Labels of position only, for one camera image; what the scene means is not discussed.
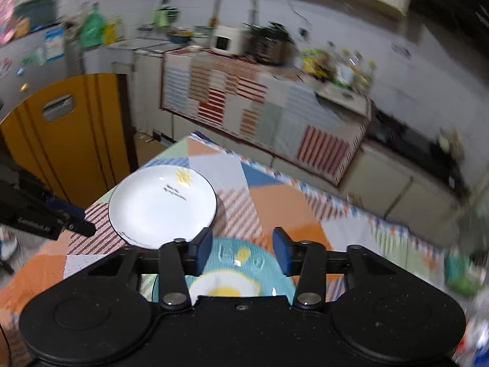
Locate dark green box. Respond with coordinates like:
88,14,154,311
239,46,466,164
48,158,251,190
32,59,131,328
14,0,59,32

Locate blue plate with egg print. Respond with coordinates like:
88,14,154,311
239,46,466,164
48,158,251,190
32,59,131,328
152,237,297,303

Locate pale green basin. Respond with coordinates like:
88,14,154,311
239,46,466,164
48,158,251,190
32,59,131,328
191,26,215,45

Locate cream lower cabinet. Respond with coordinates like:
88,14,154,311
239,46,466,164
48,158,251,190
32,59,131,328
132,50,465,239

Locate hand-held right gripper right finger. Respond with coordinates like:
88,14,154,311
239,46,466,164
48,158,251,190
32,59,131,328
272,227,398,310

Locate black gas stove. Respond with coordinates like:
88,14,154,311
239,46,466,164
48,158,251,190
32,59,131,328
368,110,466,192

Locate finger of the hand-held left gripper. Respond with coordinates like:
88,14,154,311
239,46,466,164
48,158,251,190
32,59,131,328
44,194,97,238

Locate white plate with sun print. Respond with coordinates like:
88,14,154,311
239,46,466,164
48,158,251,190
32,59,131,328
108,164,218,249

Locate green plastic bag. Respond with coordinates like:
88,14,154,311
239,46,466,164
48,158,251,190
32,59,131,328
78,9,108,49

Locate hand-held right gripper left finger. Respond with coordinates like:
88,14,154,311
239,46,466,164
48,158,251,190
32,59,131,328
88,228,213,310

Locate striped patchwork counter cloth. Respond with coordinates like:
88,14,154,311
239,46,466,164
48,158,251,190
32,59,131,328
160,46,373,186

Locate patchwork tablecloth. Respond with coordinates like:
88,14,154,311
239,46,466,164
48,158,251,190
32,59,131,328
0,132,470,367

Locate green box pack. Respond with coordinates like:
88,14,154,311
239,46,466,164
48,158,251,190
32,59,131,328
444,251,487,296

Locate cream pot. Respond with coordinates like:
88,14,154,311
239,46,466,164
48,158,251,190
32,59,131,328
439,129,464,154

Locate white flat board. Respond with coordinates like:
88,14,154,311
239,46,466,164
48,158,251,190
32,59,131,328
316,83,368,103

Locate yellow plastic bag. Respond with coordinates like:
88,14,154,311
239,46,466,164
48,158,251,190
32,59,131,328
102,17,125,45

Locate grey refrigerator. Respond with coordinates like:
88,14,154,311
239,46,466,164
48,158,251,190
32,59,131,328
0,23,85,123

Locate blue bowl with food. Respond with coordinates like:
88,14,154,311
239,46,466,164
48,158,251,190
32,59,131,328
166,28,194,45

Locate white rice cooker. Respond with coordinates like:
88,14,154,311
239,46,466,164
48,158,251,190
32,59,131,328
210,25,247,56

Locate brown cardboard box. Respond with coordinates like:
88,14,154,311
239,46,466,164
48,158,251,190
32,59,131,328
133,132,176,174

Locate cluster of condiment bottles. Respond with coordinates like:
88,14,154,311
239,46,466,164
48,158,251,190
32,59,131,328
301,43,377,89

